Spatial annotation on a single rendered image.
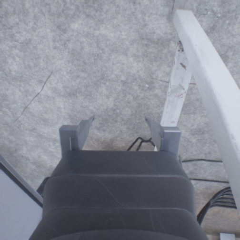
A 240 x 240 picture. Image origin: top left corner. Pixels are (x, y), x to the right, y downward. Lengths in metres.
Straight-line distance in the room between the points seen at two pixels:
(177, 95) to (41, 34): 0.73
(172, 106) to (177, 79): 0.13
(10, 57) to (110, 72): 0.58
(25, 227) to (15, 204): 0.09
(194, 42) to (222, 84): 0.20
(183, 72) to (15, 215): 0.71
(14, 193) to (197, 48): 0.65
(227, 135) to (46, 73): 0.97
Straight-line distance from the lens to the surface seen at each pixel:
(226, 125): 0.35
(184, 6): 0.86
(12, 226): 0.59
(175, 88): 0.72
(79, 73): 1.01
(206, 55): 0.53
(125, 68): 0.93
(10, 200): 0.56
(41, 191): 1.96
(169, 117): 0.80
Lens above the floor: 0.85
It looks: 48 degrees down
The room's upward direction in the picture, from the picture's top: 170 degrees counter-clockwise
